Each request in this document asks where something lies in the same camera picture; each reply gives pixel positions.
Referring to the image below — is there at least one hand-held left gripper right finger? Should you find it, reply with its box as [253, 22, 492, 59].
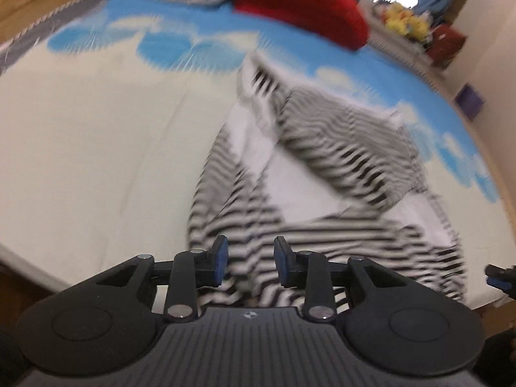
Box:
[274, 236, 408, 323]

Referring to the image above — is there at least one blue and cream bed sheet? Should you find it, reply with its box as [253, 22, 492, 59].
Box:
[0, 0, 503, 304]

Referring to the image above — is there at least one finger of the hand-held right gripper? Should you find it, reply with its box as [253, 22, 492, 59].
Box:
[485, 264, 516, 296]

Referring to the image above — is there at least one folded red blanket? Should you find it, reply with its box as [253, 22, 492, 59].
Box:
[234, 0, 371, 51]

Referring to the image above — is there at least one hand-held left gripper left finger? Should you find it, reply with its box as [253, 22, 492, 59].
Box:
[81, 234, 230, 323]

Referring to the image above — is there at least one striped shirt with white vest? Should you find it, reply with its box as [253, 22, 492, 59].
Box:
[186, 53, 471, 308]

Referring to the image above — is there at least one white windowsill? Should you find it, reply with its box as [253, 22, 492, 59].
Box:
[365, 20, 449, 83]

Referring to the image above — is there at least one purple box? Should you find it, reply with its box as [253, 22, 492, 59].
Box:
[455, 84, 485, 120]

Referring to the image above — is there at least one yellow plush toy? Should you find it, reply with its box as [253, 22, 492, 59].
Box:
[406, 11, 430, 42]
[382, 2, 409, 34]

